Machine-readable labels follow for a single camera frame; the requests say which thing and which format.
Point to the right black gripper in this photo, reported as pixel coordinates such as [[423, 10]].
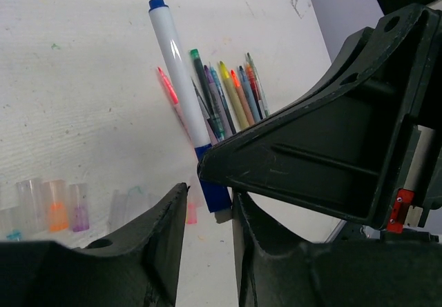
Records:
[[385, 119]]

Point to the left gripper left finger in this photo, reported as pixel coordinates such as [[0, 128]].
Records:
[[136, 265]]

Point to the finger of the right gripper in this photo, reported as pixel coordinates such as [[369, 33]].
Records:
[[285, 156]]

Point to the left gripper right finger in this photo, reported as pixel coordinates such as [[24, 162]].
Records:
[[276, 267]]

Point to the pink highlighter pen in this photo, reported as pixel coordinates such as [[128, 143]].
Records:
[[173, 99], [191, 213]]

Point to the blue capped white pen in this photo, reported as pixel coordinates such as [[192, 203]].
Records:
[[173, 55]]

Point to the green highlighter pen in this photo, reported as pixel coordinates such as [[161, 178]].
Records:
[[260, 88]]

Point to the clear purple pen cap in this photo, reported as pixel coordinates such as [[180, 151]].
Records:
[[78, 207]]

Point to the teal pen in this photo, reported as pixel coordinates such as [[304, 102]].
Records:
[[249, 95]]

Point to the orange pen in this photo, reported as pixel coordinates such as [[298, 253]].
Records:
[[243, 99]]

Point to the yellow highlighter pen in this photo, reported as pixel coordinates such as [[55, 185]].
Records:
[[233, 95]]

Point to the clear orange pen cap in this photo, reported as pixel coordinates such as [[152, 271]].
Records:
[[54, 193]]

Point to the purple pen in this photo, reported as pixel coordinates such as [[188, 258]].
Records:
[[217, 104]]

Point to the clear teal pen cap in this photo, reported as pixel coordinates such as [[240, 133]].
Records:
[[10, 225]]

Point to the green gel pen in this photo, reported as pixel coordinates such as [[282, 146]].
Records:
[[208, 95]]

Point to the dark blue gel pen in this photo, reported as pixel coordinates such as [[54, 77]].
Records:
[[210, 126]]

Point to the aluminium front rail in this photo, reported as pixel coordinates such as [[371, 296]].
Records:
[[335, 232]]

